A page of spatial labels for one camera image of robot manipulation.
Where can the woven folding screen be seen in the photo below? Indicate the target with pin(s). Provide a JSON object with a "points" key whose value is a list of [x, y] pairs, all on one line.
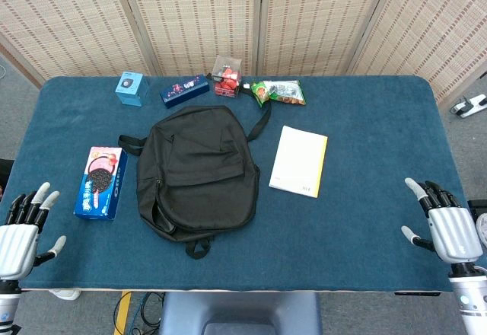
{"points": [[198, 19]]}

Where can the green snack bag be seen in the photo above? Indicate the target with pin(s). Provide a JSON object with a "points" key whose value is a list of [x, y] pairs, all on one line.
{"points": [[281, 92]]}

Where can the black backpack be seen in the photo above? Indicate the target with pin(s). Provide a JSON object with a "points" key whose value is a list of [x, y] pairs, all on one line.
{"points": [[198, 175]]}

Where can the black equipment box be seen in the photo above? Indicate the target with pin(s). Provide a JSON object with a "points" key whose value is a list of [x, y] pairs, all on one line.
{"points": [[478, 207]]}

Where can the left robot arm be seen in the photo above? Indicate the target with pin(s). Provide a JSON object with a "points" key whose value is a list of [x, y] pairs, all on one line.
{"points": [[7, 308]]}

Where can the black desk control panel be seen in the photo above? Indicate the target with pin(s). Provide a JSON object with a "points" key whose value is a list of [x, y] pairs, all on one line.
{"points": [[416, 293]]}

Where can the blue table cloth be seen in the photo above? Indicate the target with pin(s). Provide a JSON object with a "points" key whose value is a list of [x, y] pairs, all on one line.
{"points": [[361, 236]]}

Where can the white table foot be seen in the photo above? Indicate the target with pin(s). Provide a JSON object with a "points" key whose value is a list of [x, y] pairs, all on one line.
{"points": [[64, 294]]}

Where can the dark blue long box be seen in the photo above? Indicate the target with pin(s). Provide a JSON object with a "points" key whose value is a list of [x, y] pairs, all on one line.
{"points": [[184, 90]]}

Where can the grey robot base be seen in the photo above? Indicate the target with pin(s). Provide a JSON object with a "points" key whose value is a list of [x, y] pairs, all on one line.
{"points": [[239, 312]]}

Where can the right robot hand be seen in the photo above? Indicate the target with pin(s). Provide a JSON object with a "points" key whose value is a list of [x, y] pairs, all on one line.
{"points": [[454, 232]]}

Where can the white paper booklet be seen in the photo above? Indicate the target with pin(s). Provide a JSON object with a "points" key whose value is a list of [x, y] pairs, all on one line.
{"points": [[298, 160]]}

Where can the blue Oreo cookie box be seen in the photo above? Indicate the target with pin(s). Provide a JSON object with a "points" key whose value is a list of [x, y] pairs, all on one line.
{"points": [[100, 184]]}

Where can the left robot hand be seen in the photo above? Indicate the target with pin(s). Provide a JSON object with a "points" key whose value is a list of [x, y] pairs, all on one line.
{"points": [[17, 249]]}

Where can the clear box with red capsules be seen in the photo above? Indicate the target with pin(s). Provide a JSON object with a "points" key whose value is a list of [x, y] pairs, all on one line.
{"points": [[227, 78]]}

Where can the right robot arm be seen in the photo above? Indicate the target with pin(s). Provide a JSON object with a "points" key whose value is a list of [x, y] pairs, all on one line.
{"points": [[472, 300]]}

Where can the white power strip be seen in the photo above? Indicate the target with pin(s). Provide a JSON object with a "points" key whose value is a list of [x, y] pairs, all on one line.
{"points": [[470, 106]]}

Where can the light blue cube box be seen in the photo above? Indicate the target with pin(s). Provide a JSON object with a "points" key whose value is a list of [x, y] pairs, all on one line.
{"points": [[131, 89]]}

